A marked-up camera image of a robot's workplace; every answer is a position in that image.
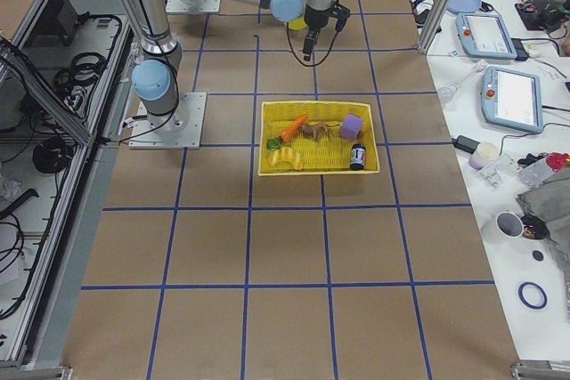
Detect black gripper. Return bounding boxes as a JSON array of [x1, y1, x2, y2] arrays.
[[302, 5, 336, 62]]

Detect yellow clear tape roll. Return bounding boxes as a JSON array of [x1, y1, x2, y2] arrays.
[[286, 16, 307, 31]]

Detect toy lion figurine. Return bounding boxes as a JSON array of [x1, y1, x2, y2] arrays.
[[299, 122, 339, 141]]

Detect purple foam cube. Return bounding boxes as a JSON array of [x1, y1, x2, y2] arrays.
[[339, 114, 364, 141]]

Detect orange toy carrot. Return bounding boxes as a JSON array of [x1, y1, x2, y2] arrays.
[[266, 114, 308, 150]]

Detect yellow woven basket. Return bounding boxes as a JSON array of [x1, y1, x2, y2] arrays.
[[257, 101, 379, 176]]

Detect toy bread loaf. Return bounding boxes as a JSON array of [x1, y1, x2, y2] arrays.
[[268, 146, 304, 171]]

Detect small dark labelled bottle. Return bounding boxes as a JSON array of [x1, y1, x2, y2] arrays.
[[349, 143, 366, 171]]

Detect light bulb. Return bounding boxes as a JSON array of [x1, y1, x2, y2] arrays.
[[436, 75, 468, 106]]

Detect blue plastic plate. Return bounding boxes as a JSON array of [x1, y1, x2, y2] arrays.
[[446, 0, 482, 14]]

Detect upper teach pendant tablet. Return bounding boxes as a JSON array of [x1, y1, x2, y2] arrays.
[[455, 12, 517, 60]]

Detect teach pendant tablet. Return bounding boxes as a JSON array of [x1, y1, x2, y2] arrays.
[[455, 12, 517, 60], [480, 66, 544, 134]]

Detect white lidded jar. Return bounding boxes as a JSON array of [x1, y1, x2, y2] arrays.
[[468, 142, 500, 170]]

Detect lower teach pendant tablet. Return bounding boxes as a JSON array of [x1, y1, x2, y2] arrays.
[[480, 66, 544, 134]]

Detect white mug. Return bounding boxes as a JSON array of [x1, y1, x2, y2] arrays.
[[481, 211, 524, 245]]

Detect grey cloth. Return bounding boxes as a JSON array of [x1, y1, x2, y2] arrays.
[[517, 168, 569, 270]]

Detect black bowl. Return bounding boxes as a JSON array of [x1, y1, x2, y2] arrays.
[[521, 214, 550, 240]]

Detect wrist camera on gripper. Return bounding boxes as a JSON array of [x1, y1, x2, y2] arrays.
[[331, 2, 351, 33]]

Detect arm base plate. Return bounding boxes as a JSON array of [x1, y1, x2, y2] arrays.
[[166, 0, 221, 15], [127, 93, 207, 150]]

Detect blue tape ring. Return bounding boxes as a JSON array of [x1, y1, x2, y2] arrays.
[[517, 281, 549, 311]]

